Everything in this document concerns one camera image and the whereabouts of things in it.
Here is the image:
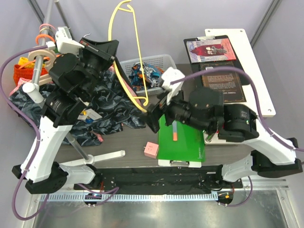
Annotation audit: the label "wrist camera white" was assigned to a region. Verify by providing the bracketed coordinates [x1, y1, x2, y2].
[161, 67, 185, 105]
[46, 27, 85, 56]

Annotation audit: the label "white rack base foot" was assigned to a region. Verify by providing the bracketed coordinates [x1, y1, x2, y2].
[61, 150, 125, 166]

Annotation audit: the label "yellow shorts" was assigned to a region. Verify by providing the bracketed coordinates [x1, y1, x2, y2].
[18, 57, 34, 66]

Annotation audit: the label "yellow clothes hanger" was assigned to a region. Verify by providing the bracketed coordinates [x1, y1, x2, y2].
[108, 0, 150, 114]

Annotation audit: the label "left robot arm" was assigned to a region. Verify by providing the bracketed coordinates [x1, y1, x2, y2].
[12, 38, 119, 194]

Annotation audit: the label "pink clothes hanger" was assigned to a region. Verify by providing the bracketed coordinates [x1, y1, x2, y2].
[39, 23, 57, 35]

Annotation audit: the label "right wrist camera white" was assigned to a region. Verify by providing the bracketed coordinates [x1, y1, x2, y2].
[161, 67, 185, 105]

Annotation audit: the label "silver clothes rack pole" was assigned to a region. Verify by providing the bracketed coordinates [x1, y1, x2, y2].
[23, 0, 95, 165]

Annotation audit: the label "white side table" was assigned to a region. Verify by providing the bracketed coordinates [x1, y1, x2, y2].
[196, 28, 276, 145]

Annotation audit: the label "pink cube power adapter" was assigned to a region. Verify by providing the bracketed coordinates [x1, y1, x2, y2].
[144, 142, 159, 159]

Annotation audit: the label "orange marker pen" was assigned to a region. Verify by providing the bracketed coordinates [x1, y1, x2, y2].
[172, 121, 178, 142]

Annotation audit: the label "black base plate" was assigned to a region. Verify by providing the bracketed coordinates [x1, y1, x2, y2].
[85, 166, 243, 195]

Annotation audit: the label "red illustrated book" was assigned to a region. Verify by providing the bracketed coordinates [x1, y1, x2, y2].
[185, 37, 237, 64]

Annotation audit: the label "black hardcover book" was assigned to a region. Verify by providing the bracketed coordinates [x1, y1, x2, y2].
[201, 71, 247, 104]

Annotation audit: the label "black clipboard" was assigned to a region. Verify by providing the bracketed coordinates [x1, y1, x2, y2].
[183, 35, 250, 86]

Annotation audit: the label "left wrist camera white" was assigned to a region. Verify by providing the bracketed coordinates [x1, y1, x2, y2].
[46, 27, 85, 56]

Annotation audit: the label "beige wooden hanger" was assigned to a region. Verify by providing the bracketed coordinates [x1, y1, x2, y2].
[28, 48, 57, 86]

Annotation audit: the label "orange clothes hanger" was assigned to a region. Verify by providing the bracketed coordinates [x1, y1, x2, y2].
[27, 34, 57, 69]

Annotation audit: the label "orange knitted shorts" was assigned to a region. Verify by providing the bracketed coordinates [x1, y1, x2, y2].
[13, 60, 35, 86]

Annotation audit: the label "dark patterned shorts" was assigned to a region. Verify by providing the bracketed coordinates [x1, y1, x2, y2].
[9, 69, 145, 147]

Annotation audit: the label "white garment tags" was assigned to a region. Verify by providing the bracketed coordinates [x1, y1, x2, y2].
[77, 109, 102, 123]

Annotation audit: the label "white cable duct strip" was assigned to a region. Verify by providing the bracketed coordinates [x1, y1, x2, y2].
[48, 192, 218, 202]

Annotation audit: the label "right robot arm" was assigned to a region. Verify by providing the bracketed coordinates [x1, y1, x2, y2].
[143, 87, 303, 188]

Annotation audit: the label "white perforated plastic basket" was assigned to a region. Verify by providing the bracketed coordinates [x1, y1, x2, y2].
[120, 54, 177, 96]

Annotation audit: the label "green clipboard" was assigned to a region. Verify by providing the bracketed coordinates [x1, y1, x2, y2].
[158, 116, 205, 168]

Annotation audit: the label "aluminium rail frame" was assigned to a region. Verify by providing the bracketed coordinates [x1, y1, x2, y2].
[23, 176, 299, 228]

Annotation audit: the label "colourful patterned shorts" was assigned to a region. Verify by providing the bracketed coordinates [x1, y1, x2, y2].
[129, 62, 164, 92]

